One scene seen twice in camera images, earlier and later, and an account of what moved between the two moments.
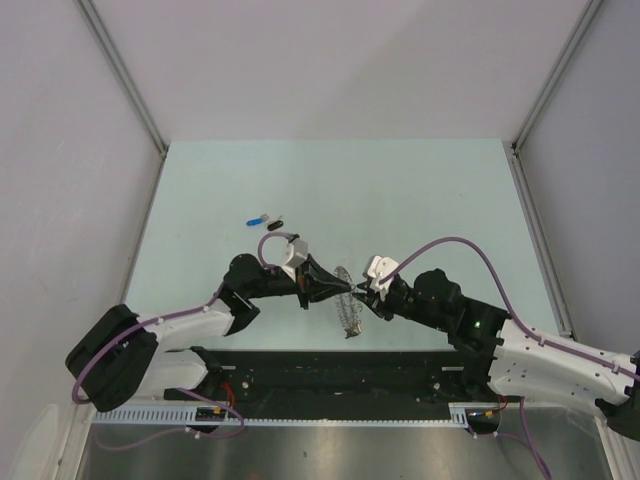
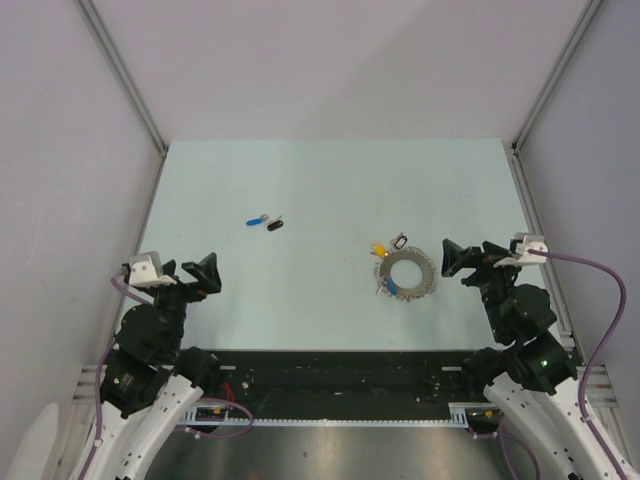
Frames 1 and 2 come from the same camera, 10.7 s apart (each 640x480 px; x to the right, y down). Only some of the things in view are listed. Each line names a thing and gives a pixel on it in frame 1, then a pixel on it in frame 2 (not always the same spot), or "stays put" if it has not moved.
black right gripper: [373, 300] -> [485, 263]
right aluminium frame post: [559, 70] stays put
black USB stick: [274, 225] stays put
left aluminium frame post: [122, 72] stays put
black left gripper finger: [314, 283] -> [168, 268]
